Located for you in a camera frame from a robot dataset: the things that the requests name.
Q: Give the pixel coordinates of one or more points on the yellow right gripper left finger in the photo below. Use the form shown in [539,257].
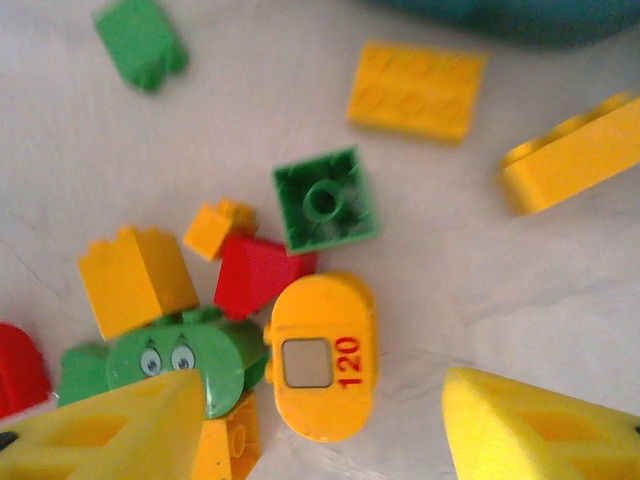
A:
[100,430]

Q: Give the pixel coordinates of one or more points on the yellow oval lego marked 120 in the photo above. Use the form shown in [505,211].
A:
[320,310]

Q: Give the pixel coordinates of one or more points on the dark teal plastic container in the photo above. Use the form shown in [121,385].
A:
[500,15]

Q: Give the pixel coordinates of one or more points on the green round lego with face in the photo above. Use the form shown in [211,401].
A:
[210,350]

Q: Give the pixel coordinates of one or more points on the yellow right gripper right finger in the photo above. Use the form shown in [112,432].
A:
[540,435]

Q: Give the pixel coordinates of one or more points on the small yellow lego brick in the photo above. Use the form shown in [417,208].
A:
[212,230]

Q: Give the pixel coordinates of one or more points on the red lego brick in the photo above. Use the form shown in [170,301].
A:
[255,275]
[20,370]

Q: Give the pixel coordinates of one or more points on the green square lego brick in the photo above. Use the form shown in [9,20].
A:
[295,190]

